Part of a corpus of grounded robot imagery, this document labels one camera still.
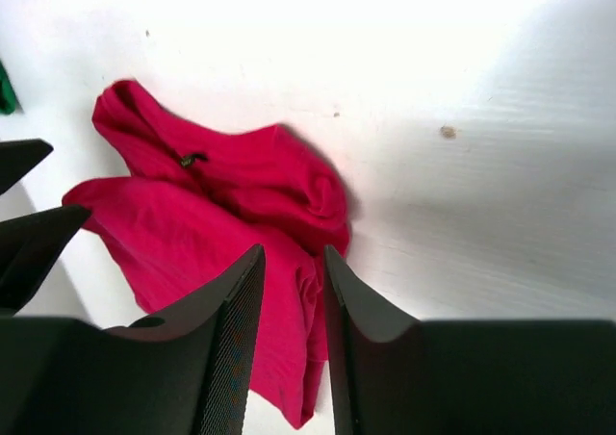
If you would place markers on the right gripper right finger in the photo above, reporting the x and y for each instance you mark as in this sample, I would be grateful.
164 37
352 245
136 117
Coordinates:
394 374

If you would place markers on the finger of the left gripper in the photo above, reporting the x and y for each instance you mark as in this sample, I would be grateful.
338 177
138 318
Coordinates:
30 246
18 158

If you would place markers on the red t shirt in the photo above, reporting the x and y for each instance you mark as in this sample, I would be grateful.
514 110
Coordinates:
195 199

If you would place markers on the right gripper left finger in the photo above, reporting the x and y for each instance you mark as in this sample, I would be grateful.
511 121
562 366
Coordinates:
182 370

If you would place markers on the green t shirt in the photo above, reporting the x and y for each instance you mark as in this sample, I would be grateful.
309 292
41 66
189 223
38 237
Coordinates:
8 100

